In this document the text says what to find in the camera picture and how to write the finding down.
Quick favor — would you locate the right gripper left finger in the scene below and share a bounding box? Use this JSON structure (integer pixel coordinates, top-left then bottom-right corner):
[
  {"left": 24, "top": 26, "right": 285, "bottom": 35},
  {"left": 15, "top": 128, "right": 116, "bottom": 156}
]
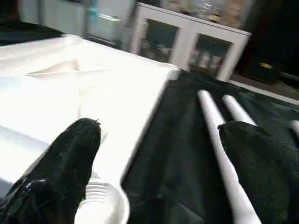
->
[{"left": 0, "top": 118, "right": 102, "bottom": 224}]

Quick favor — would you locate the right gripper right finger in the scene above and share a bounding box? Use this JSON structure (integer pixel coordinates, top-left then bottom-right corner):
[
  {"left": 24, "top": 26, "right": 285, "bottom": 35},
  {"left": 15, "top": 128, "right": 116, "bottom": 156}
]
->
[{"left": 217, "top": 120, "right": 299, "bottom": 224}]

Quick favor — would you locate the white plastic table top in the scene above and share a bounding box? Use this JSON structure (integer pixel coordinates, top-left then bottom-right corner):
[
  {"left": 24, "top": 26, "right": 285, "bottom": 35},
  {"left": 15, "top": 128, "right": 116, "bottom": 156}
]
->
[{"left": 0, "top": 34, "right": 180, "bottom": 224}]

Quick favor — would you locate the black work mat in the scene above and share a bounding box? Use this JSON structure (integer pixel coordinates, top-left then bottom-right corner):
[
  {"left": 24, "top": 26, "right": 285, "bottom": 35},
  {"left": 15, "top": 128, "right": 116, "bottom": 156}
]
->
[{"left": 0, "top": 21, "right": 299, "bottom": 224}]

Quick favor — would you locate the black speaker box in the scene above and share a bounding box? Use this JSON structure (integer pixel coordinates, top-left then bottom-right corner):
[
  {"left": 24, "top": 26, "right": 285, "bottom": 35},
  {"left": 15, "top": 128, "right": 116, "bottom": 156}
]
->
[{"left": 245, "top": 0, "right": 299, "bottom": 80}]

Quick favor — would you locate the white glass door cabinet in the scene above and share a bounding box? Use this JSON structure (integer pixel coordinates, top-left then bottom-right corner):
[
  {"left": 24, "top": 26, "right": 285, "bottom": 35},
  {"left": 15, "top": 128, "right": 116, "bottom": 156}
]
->
[{"left": 129, "top": 2, "right": 253, "bottom": 82}]

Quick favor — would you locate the glass tank with dark frame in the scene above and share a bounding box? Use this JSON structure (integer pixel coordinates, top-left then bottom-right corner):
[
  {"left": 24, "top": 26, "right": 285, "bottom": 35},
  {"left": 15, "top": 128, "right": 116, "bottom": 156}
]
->
[{"left": 86, "top": 0, "right": 131, "bottom": 47}]

